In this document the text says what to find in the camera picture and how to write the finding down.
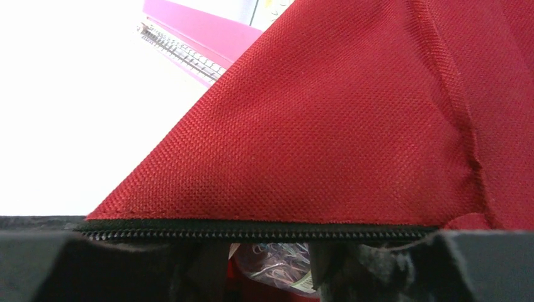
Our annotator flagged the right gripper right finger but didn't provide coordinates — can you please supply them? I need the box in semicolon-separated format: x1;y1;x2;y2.
309;230;533;301

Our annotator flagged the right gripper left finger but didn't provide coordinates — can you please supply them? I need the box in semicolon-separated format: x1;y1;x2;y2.
1;232;229;301

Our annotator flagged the clear round plastic container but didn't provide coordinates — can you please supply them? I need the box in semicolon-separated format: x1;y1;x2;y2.
232;243;318;298

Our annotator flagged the red backpack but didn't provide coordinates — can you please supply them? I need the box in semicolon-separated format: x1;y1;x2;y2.
75;0;534;302

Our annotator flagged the pink metronome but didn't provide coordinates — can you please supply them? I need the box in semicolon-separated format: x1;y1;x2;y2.
137;1;263;87

